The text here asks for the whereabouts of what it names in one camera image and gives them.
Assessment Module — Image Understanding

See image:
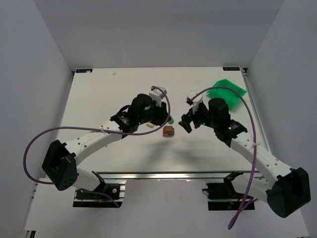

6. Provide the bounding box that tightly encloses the beige wood cylinder block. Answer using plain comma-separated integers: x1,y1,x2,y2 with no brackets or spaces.
146,123,154,128

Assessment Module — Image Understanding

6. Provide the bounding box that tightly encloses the green wood cylinder block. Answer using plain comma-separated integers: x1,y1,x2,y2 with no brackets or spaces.
168,116,174,124

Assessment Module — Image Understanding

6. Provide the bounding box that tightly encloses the right blue corner label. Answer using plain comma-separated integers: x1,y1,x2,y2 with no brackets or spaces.
222,66,240,71

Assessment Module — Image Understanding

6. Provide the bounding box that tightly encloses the blue corner label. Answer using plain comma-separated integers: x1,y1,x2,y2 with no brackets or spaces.
75,68,93,73
222,66,240,71

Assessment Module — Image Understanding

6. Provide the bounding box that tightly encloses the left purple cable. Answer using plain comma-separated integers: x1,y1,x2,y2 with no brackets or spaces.
23,86,171,208

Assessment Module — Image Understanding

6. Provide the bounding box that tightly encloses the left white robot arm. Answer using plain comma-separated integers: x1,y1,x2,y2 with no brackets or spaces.
42,89,170,193

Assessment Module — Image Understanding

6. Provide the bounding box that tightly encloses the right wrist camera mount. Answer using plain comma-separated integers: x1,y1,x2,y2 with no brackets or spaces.
186,90,203,112

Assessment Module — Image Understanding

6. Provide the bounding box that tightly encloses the green plastic bin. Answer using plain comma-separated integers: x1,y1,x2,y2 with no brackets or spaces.
207,79,247,110

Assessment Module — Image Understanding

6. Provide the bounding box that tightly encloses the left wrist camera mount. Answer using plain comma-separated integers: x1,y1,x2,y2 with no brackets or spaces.
149,86,167,106

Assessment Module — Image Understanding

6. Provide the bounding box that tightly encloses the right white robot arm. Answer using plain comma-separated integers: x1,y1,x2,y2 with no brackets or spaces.
179,98,311,218

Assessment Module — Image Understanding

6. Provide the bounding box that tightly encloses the brown wood block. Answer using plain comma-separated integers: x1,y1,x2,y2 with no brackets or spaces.
163,126,174,134

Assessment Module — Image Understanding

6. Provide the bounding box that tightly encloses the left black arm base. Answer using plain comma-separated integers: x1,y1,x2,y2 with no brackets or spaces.
73,181,125,208

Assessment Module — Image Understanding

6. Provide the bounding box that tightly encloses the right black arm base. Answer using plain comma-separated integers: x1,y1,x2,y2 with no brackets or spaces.
202,171,250,212

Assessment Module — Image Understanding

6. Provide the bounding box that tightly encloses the left blue corner label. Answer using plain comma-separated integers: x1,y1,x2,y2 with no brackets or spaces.
75,68,93,73

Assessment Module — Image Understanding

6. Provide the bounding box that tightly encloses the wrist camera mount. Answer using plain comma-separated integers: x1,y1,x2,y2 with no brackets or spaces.
149,86,167,106
186,90,203,112

